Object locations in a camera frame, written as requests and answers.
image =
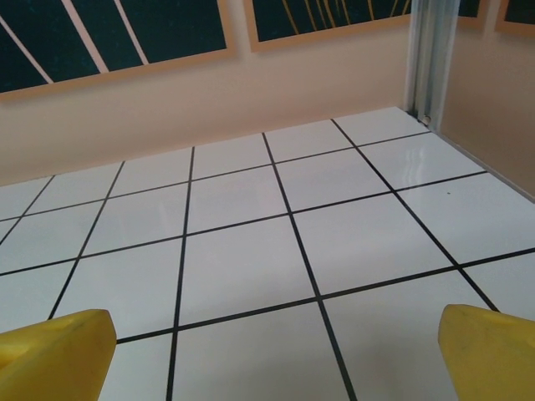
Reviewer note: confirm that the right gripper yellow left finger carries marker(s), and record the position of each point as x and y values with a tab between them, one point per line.
50	363

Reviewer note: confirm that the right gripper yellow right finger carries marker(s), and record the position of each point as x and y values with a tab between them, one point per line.
493	359

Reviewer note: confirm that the aluminium corner post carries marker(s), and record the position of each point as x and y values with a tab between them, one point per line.
430	62

